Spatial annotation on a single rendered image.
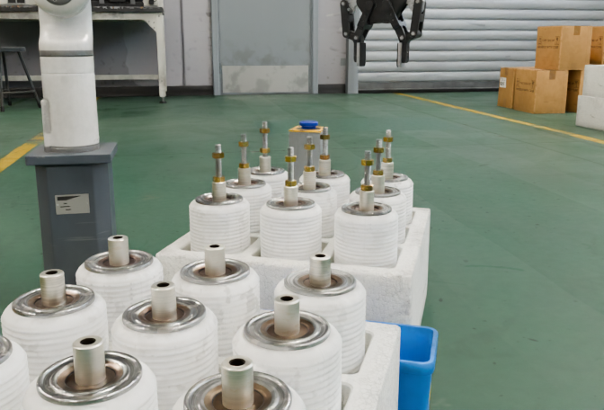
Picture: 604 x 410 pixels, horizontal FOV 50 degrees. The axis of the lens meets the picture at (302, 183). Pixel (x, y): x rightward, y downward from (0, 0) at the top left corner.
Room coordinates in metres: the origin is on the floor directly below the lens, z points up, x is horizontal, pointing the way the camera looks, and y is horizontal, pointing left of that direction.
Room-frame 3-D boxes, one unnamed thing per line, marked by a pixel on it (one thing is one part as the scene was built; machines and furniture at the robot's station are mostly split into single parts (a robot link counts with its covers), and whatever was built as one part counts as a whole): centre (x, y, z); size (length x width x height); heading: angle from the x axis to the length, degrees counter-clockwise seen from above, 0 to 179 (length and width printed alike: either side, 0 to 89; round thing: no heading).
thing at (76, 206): (1.20, 0.43, 0.15); 0.15 x 0.15 x 0.30; 11
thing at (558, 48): (4.71, -1.86, 0.45); 0.30 x 0.24 x 0.30; 12
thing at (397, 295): (1.08, -0.01, 0.09); 0.39 x 0.39 x 0.18; 75
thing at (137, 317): (0.56, 0.13, 0.25); 0.08 x 0.08 x 0.01
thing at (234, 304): (0.67, 0.09, 0.16); 0.10 x 0.10 x 0.18
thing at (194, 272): (0.67, 0.09, 0.25); 0.08 x 0.08 x 0.01
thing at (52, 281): (0.59, 0.24, 0.26); 0.02 x 0.02 x 0.03
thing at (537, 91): (4.69, -1.71, 0.15); 0.30 x 0.24 x 0.30; 10
